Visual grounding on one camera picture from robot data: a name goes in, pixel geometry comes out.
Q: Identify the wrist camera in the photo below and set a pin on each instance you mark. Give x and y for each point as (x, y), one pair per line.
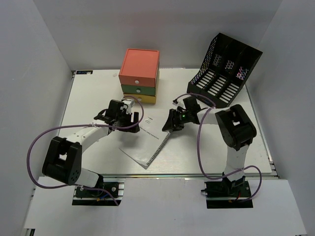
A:
(179, 106)
(127, 105)

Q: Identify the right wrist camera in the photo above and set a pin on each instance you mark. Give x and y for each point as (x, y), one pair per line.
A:
(179, 106)

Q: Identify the yellow bottom drawer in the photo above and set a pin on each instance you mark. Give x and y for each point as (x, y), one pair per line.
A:
(143, 98)

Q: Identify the orange top drawer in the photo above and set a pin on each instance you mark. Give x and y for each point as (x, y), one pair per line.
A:
(140, 68)

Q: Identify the black file organizer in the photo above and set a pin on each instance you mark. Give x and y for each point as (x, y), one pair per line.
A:
(226, 67)

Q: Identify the black label sticker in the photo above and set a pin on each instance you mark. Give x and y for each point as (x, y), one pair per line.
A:
(84, 72)

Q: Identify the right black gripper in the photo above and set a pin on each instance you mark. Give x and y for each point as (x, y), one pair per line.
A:
(176, 125)

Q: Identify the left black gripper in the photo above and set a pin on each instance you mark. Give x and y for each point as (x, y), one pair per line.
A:
(129, 116)

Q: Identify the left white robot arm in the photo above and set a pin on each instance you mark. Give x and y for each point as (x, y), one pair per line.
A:
(63, 161)

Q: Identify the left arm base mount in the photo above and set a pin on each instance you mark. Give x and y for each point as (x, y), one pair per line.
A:
(110, 194)

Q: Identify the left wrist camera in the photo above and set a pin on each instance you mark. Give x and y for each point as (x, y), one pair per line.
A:
(127, 105)

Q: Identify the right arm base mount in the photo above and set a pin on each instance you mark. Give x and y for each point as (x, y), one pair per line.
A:
(225, 194)

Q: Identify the green drawer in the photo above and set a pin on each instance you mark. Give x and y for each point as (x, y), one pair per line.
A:
(130, 89)

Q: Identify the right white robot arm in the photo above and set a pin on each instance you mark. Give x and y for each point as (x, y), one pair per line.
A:
(237, 131)

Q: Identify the white safety instructions booklet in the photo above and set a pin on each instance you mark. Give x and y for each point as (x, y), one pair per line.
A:
(144, 146)

